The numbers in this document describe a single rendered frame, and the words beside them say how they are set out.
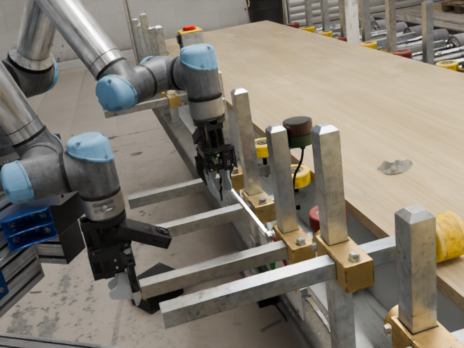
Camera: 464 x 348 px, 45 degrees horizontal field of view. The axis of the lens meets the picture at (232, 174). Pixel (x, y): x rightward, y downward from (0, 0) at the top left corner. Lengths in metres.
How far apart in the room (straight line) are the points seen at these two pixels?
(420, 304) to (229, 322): 1.73
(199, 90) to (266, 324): 1.40
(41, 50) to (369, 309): 1.04
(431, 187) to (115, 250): 0.69
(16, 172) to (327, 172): 0.53
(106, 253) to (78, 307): 1.71
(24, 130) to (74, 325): 1.65
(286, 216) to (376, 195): 0.21
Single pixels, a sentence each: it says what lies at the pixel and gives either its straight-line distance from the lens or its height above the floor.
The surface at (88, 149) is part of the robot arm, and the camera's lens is 1.00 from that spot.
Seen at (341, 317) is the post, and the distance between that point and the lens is 1.05.
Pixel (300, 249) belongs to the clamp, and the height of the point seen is 0.87.
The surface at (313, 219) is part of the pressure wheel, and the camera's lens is 1.19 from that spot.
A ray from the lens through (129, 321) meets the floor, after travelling 2.58.
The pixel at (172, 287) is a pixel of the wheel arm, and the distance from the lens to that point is 1.16.
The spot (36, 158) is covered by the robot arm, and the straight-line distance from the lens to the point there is 1.05.
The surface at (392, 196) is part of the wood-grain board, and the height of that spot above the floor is 0.90.
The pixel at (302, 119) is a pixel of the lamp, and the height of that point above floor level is 1.11.
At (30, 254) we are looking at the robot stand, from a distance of 1.62.
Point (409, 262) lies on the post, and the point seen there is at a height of 1.08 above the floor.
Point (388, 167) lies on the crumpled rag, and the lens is 1.40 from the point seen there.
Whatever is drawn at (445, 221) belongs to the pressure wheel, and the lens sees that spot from 1.01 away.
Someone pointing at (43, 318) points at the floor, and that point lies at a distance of 2.80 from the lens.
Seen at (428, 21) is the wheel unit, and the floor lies 1.02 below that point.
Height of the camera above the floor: 1.46
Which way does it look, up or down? 22 degrees down
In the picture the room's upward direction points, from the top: 9 degrees counter-clockwise
